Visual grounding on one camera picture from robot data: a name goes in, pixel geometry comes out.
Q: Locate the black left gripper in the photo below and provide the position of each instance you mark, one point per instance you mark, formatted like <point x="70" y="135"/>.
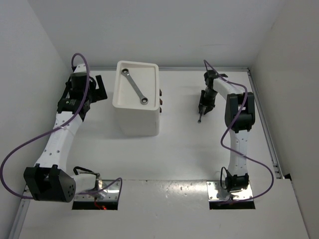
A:
<point x="98" y="94"/>

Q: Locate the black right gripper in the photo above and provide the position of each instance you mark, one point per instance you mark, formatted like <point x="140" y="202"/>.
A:
<point x="210" y="105"/>

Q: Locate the short silver wrench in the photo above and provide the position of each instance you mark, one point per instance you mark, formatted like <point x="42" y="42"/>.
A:
<point x="201" y="110"/>

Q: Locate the long silver ratchet wrench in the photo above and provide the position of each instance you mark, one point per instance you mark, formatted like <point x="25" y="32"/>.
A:
<point x="143" y="100"/>

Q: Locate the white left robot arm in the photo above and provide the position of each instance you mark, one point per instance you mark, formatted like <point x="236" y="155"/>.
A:
<point x="48" y="180"/>

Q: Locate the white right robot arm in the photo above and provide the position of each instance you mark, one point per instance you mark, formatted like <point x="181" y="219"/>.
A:
<point x="239" y="119"/>

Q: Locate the white drawer cabinet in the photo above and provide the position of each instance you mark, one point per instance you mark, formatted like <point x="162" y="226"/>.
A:
<point x="133" y="118"/>

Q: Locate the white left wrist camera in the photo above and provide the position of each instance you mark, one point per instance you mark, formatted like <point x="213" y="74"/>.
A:
<point x="80" y="69"/>

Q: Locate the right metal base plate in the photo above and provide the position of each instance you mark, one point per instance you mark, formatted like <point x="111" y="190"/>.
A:
<point x="217" y="194"/>

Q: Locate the metal base plate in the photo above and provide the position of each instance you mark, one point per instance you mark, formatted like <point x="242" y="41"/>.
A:
<point x="109" y="192"/>
<point x="217" y="194"/>

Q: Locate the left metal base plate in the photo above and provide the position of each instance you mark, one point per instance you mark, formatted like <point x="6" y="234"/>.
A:
<point x="109" y="192"/>

